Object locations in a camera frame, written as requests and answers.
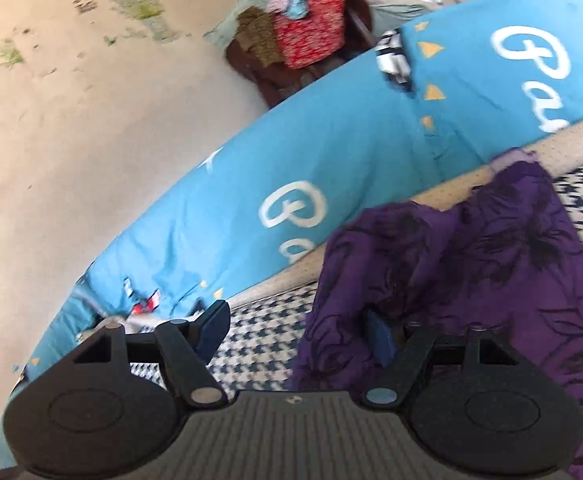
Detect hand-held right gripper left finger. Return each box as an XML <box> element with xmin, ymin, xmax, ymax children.
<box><xmin>74</xmin><ymin>300</ymin><xmax>231</xmax><ymax>407</ymax></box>

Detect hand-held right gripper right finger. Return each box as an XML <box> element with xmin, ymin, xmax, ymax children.
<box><xmin>363</xmin><ymin>310</ymin><xmax>519</xmax><ymax>407</ymax></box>

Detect purple floral garment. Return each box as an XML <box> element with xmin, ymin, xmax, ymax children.
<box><xmin>286</xmin><ymin>149</ymin><xmax>583</xmax><ymax>480</ymax></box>

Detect blue printed quilt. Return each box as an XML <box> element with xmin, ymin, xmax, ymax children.
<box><xmin>0</xmin><ymin>0</ymin><xmax>583</xmax><ymax>471</ymax></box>

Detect dark wooden chair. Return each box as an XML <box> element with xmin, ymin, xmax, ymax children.
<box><xmin>226</xmin><ymin>0</ymin><xmax>377</xmax><ymax>108</ymax></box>

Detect brown patterned garment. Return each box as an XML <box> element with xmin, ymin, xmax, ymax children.
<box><xmin>234</xmin><ymin>7</ymin><xmax>285</xmax><ymax>68</ymax></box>

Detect light blue pillow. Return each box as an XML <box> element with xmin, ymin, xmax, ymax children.
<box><xmin>204</xmin><ymin>0</ymin><xmax>272</xmax><ymax>46</ymax></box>

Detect pale green cloth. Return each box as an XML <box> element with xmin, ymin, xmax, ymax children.
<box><xmin>369</xmin><ymin>2</ymin><xmax>442</xmax><ymax>31</ymax></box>

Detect lavender wall sticker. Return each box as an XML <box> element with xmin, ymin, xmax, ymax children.
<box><xmin>106</xmin><ymin>0</ymin><xmax>182</xmax><ymax>43</ymax></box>

